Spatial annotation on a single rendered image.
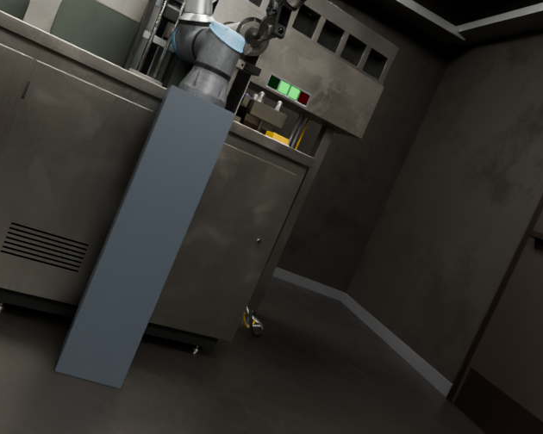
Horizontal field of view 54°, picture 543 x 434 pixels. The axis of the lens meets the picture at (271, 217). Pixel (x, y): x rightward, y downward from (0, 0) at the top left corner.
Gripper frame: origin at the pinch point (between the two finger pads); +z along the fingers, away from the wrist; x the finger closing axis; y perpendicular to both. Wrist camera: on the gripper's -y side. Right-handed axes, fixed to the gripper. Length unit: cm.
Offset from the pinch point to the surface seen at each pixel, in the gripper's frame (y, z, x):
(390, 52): 51, 5, -82
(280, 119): -18.8, 15.8, -21.6
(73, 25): 6, 44, 62
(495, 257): -25, 33, -191
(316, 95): 22, 29, -52
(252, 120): -19.3, 23.5, -12.5
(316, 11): 49, 7, -35
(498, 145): 55, 21, -199
